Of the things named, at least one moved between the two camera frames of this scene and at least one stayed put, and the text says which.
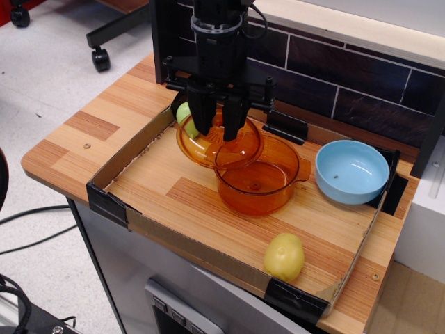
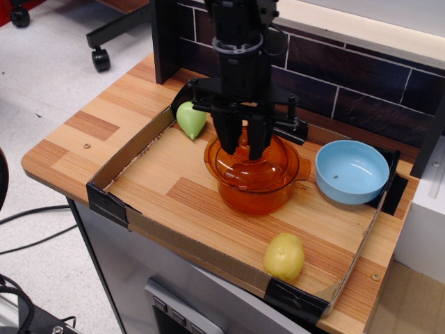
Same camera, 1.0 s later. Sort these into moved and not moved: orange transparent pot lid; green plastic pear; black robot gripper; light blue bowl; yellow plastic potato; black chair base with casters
Moved: black robot gripper; orange transparent pot lid
Not moved: light blue bowl; black chair base with casters; yellow plastic potato; green plastic pear
